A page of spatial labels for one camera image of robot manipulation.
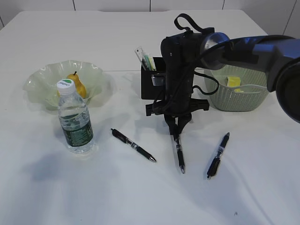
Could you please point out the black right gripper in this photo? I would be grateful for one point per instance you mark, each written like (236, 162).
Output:
(180, 109)

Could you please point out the yellow utility knife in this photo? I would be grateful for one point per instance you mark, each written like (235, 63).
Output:
(152, 63)

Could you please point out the blue black pen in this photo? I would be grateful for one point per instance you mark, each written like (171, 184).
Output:
(216, 160)

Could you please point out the teal utility knife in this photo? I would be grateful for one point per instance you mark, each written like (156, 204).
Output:
(147, 62)

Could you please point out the clear plastic ruler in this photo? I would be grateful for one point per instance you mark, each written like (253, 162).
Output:
(139, 54)

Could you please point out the yellow pear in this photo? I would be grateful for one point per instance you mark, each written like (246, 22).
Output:
(80, 88)

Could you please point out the clear plastic water bottle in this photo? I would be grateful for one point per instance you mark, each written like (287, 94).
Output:
(74, 118)

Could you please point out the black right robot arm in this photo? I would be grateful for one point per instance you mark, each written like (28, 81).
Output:
(275, 55)

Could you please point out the black square pen holder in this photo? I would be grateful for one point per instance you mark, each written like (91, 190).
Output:
(148, 90)

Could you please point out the green woven plastic basket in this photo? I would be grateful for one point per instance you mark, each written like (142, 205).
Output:
(253, 83)

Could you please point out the green wavy glass plate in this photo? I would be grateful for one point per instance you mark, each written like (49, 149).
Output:
(41, 86)

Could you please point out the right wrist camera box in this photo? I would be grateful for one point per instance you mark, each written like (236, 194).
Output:
(158, 79)

